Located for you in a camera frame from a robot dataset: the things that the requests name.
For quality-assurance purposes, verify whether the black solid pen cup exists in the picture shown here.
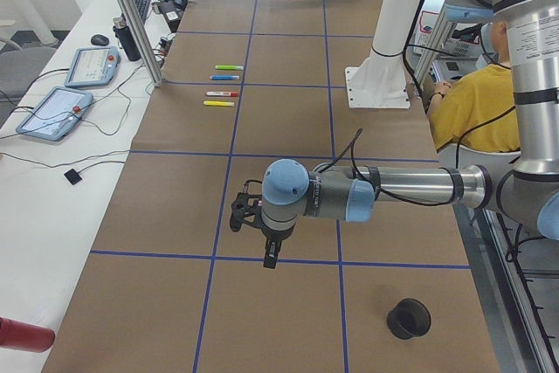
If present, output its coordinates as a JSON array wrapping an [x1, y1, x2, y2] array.
[[386, 298, 431, 340]]

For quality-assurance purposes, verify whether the red marker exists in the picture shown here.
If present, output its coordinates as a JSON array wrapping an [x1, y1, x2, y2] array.
[[205, 91, 239, 98]]

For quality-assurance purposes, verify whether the black keyboard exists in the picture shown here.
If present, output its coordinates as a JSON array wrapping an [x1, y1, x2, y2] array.
[[134, 0, 151, 23]]

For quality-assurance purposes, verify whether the red bottle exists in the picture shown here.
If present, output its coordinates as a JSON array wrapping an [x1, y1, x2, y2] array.
[[1, 318, 56, 353]]

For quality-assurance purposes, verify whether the person in yellow shirt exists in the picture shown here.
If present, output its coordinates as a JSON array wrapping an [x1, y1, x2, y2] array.
[[427, 21, 521, 153]]

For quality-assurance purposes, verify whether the near teach pendant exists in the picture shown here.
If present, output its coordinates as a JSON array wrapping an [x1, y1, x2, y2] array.
[[16, 86, 93, 142]]

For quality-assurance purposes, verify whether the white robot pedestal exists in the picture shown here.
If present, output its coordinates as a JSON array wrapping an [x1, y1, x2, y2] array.
[[345, 0, 423, 109]]

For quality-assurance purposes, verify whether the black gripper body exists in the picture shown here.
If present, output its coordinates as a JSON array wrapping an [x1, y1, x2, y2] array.
[[262, 226, 288, 244]]

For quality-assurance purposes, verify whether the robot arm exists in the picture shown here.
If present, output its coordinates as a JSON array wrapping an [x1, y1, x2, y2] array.
[[259, 0, 558, 268]]

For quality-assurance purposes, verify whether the small black square box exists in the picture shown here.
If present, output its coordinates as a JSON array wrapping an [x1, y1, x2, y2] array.
[[64, 169, 82, 185]]

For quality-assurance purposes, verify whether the yellow marker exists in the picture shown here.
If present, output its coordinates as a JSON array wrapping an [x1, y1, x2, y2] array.
[[203, 100, 236, 107]]

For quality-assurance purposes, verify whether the aluminium frame post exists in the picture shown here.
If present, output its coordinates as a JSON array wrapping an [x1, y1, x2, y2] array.
[[117, 0, 162, 87]]

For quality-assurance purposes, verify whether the blue marker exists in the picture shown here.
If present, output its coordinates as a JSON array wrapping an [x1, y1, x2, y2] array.
[[210, 74, 241, 81]]

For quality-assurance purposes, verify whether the green marker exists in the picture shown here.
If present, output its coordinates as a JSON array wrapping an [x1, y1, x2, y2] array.
[[214, 65, 244, 72]]

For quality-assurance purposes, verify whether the teach pendant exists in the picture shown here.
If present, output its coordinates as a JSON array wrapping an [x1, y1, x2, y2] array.
[[16, 86, 93, 142], [65, 46, 120, 88]]

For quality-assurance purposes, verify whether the black water bottle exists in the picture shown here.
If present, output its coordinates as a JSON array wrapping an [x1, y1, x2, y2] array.
[[113, 16, 141, 62]]

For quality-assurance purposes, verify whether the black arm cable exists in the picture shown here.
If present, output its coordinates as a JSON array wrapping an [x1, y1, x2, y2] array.
[[334, 128, 525, 207]]

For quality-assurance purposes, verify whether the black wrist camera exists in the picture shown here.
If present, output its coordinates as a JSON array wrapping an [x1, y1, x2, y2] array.
[[229, 192, 262, 232]]

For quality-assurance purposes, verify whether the black computer mouse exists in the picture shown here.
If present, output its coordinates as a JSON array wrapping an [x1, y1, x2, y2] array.
[[90, 34, 110, 46]]

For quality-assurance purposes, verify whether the far teach pendant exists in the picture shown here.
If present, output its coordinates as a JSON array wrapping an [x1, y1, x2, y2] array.
[[65, 46, 120, 88]]

